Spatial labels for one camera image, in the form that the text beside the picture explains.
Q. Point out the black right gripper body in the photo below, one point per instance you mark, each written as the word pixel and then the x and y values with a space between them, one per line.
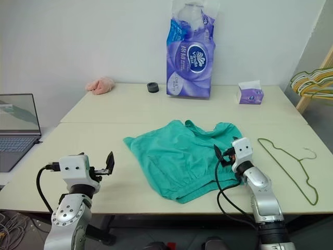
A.
pixel 229 159

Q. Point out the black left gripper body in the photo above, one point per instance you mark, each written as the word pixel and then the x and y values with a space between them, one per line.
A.
pixel 100 172

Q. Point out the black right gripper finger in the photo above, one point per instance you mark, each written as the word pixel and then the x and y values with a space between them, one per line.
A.
pixel 219 152
pixel 236 138

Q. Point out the green cloth garment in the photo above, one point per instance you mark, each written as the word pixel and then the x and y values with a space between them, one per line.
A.
pixel 169 156

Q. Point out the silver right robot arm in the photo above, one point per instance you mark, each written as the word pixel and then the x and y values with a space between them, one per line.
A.
pixel 262 198

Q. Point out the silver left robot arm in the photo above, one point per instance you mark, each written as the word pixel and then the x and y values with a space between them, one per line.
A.
pixel 67 211

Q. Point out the white side table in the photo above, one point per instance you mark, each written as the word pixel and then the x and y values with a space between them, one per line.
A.
pixel 44 132

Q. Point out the small purple tissue pack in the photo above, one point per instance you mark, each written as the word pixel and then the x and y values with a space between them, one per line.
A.
pixel 249 97

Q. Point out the black table leg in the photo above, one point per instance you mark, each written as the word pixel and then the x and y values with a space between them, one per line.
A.
pixel 100 229

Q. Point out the grey laptop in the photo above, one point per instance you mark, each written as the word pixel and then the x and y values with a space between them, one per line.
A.
pixel 15 140

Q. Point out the pink cloth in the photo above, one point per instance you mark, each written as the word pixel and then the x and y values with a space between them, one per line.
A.
pixel 101 86

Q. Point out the purple tissue roll bag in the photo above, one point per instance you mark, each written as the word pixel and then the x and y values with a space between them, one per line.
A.
pixel 190 67

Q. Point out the dark rounded shape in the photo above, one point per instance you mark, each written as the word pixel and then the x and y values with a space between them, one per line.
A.
pixel 214 243

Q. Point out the black tape roll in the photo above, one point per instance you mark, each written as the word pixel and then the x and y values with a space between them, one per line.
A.
pixel 153 88

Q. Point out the small red item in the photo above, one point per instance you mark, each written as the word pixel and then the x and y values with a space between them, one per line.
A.
pixel 170 246

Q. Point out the wooden clothes rack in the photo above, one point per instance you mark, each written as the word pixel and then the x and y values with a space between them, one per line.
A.
pixel 328 56

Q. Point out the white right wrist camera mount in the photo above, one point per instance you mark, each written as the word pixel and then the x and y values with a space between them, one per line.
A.
pixel 243 153

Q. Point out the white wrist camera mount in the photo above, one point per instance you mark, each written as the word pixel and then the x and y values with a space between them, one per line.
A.
pixel 75 169
pixel 243 153

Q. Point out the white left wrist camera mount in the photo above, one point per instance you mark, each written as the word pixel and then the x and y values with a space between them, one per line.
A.
pixel 75 169

